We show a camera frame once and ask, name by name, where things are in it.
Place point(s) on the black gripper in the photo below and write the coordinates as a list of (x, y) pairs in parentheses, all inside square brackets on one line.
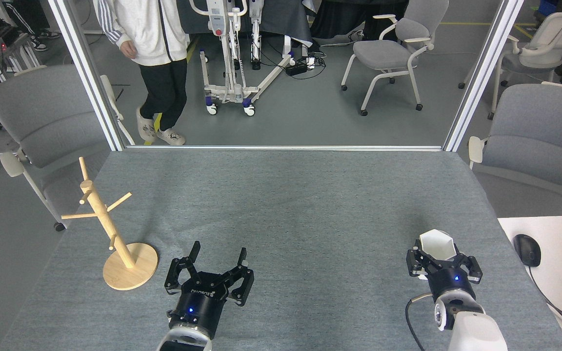
[(198, 304), (449, 282)]

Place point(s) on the white faceted cup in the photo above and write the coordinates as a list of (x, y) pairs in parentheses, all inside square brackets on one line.
[(437, 246)]

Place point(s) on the wooden cup rack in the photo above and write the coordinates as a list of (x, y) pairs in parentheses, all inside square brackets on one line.
[(130, 273)]

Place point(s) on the person's hand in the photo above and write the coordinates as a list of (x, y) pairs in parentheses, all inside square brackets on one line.
[(129, 49)]

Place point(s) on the black computer mouse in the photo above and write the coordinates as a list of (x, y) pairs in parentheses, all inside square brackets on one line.
[(528, 249)]

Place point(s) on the white desk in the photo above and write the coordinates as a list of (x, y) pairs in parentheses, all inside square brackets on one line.
[(559, 243)]

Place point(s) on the grey chair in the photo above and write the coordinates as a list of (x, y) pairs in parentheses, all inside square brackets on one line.
[(51, 117), (539, 131), (383, 53)]

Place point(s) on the white stand on wheels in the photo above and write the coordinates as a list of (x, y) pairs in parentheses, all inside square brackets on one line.
[(232, 92)]

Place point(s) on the black power strip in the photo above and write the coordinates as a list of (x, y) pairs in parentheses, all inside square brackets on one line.
[(296, 68)]

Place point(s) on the white mesh chair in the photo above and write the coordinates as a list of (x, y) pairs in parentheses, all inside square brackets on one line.
[(549, 44)]

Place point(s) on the person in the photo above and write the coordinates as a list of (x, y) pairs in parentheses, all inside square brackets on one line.
[(154, 29), (39, 44)]

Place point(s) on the black table cloth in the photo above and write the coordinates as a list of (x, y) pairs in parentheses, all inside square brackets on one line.
[(339, 17), (276, 19)]

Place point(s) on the metal equipment cart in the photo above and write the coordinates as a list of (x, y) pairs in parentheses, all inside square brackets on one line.
[(12, 53)]

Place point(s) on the silver table edge rail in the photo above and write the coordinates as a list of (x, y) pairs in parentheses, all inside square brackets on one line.
[(286, 147)]

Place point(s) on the silver post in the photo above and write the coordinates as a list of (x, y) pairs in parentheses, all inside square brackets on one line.
[(481, 73), (86, 73)]

